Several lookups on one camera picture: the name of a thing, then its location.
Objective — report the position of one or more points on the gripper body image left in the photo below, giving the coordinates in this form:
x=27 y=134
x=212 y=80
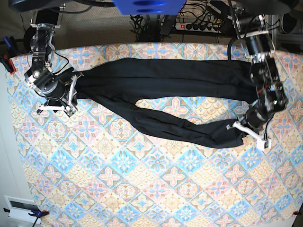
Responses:
x=54 y=84

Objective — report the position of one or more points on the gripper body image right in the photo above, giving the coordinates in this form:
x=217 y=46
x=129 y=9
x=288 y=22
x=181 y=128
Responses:
x=255 y=118

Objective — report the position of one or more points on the black t-shirt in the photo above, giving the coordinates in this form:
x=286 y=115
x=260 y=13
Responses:
x=118 y=85

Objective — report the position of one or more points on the red black clamp upper left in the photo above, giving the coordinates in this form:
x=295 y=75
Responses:
x=5 y=58

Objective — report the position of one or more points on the black round speaker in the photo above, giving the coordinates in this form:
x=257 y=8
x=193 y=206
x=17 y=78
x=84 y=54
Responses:
x=29 y=33

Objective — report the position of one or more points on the patterned tablecloth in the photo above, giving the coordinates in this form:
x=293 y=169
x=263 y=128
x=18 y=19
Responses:
x=96 y=170

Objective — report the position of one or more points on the white round device upper right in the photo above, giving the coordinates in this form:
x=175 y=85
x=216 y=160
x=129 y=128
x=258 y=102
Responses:
x=288 y=23

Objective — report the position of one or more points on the white power strip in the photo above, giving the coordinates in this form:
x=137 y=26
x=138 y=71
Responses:
x=199 y=27

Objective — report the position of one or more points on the blue clamp lower left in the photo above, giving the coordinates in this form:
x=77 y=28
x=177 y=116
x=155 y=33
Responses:
x=38 y=214

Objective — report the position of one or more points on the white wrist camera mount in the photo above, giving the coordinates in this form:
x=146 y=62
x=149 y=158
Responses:
x=262 y=142
x=67 y=102

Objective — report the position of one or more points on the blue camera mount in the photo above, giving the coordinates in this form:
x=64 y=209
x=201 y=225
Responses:
x=149 y=7

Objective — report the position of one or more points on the white wall vent box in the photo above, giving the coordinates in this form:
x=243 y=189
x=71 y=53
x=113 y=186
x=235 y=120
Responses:
x=18 y=203

